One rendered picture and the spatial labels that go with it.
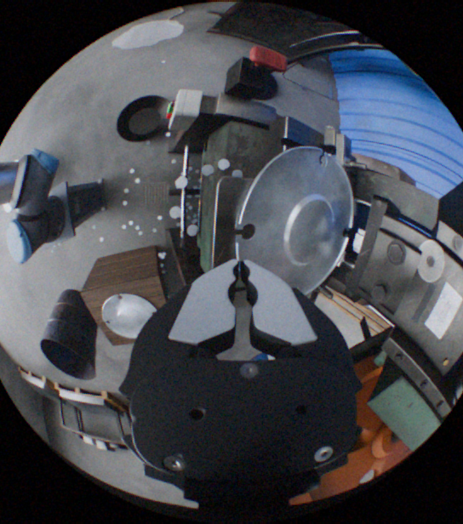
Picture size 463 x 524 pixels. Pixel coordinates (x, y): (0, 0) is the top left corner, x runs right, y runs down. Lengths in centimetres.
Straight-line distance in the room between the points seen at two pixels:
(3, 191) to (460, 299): 72
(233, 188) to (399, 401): 41
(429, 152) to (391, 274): 146
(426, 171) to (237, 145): 145
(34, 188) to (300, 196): 51
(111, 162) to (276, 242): 92
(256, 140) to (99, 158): 84
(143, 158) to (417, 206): 112
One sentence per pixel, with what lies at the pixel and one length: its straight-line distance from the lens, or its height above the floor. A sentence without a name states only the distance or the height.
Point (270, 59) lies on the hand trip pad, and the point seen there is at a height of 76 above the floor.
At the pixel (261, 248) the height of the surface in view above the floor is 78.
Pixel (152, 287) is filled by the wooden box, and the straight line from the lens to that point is 75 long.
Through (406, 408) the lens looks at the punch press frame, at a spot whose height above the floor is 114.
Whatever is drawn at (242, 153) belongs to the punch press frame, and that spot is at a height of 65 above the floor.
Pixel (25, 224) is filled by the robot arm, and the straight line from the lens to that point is 46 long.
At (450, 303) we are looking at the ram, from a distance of 30.
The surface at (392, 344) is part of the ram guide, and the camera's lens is 29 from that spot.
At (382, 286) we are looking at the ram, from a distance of 26.
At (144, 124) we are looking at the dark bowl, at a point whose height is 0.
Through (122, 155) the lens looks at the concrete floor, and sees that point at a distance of 100.
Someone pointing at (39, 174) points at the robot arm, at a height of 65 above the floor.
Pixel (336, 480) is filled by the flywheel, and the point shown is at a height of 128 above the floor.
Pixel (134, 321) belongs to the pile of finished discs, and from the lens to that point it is 87.
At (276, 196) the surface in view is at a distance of 24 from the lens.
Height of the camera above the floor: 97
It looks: 52 degrees down
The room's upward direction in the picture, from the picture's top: 137 degrees clockwise
